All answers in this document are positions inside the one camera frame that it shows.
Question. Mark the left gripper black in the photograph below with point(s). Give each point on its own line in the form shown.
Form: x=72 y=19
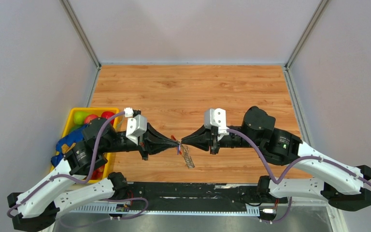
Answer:
x=162 y=142

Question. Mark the yellow plastic bin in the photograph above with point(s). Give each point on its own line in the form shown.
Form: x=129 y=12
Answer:
x=98 y=175

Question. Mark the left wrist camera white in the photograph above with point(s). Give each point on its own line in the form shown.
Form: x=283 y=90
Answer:
x=136 y=124

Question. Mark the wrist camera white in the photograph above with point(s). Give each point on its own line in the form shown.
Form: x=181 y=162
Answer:
x=216 y=118
x=136 y=124

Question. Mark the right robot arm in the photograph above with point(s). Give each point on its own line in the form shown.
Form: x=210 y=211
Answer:
x=294 y=168

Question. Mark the white slotted cable duct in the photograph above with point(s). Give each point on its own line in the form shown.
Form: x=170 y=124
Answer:
x=194 y=207

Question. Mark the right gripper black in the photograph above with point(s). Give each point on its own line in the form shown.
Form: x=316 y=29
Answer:
x=200 y=139

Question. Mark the red tomato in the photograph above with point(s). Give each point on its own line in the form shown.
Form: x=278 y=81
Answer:
x=107 y=115

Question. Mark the blue tag key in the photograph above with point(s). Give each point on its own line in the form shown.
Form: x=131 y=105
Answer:
x=180 y=149

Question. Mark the green apple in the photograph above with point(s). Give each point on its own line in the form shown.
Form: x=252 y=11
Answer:
x=79 y=117

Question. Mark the blue snack bag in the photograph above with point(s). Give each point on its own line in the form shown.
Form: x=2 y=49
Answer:
x=66 y=142

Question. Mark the red apple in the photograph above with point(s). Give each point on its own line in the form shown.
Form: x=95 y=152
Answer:
x=89 y=118

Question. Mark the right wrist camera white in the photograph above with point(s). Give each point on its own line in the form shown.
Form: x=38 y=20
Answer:
x=216 y=118

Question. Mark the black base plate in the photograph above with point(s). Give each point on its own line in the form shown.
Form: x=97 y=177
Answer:
x=158 y=192

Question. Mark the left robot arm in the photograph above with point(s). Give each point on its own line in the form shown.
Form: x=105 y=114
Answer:
x=66 y=188

